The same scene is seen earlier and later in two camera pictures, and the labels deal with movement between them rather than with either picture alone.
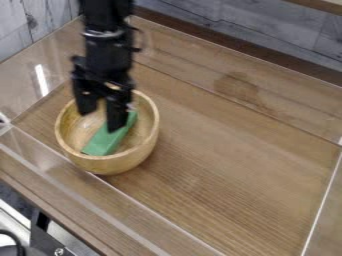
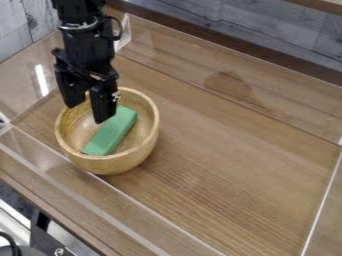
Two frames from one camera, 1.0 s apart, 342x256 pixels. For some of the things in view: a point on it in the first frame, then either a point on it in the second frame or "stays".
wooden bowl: [77, 131] stays
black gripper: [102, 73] -> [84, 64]
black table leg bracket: [42, 243] stays
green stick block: [106, 141] stays
